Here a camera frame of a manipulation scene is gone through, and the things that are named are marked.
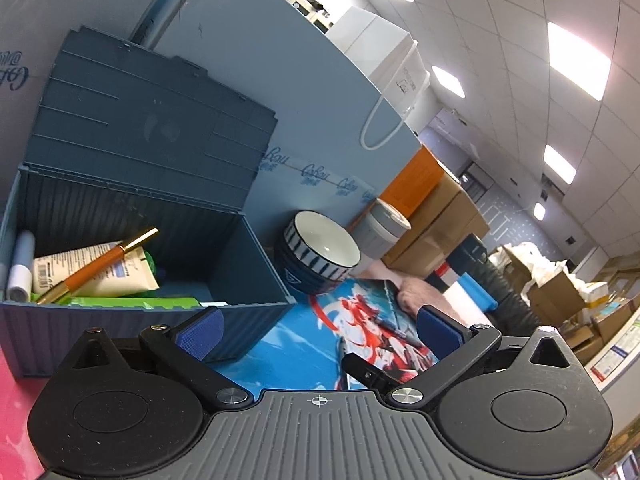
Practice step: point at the white paper bag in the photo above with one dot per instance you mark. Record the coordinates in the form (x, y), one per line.
(370, 35)

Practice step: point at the pink mat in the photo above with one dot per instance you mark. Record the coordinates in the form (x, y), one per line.
(15, 410)

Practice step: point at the person's right hand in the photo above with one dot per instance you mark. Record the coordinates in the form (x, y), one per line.
(420, 295)

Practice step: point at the orange and gold pen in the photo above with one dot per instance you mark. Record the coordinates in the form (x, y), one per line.
(95, 267)

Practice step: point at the blue printed mat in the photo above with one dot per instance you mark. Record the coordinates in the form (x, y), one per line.
(290, 340)

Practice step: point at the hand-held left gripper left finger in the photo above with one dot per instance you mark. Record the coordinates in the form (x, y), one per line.
(200, 335)

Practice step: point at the striped ceramic bowl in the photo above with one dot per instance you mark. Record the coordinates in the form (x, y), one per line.
(300, 275)

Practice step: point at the brown cardboard box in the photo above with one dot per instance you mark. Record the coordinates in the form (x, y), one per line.
(450, 210)

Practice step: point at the light blue box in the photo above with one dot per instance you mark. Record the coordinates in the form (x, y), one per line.
(480, 292)

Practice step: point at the green packet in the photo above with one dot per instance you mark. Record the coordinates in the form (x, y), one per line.
(125, 302)

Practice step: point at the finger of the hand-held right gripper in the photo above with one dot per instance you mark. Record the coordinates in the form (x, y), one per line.
(367, 370)

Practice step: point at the blue plastic storage box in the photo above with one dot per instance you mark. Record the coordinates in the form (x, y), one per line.
(150, 110)

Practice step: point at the orange box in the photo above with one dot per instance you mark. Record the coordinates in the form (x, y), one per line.
(410, 180)

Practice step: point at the white and grey tumbler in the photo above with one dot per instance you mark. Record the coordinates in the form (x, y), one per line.
(372, 235)

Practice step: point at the white and grey marker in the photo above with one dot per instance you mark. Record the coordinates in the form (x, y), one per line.
(21, 265)

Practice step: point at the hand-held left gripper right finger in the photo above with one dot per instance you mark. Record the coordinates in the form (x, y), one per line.
(440, 332)

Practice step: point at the cream squeeze tube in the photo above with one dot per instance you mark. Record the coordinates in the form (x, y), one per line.
(122, 282)

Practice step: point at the pile of cardboard boxes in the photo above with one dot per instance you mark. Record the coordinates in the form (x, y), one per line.
(550, 300)

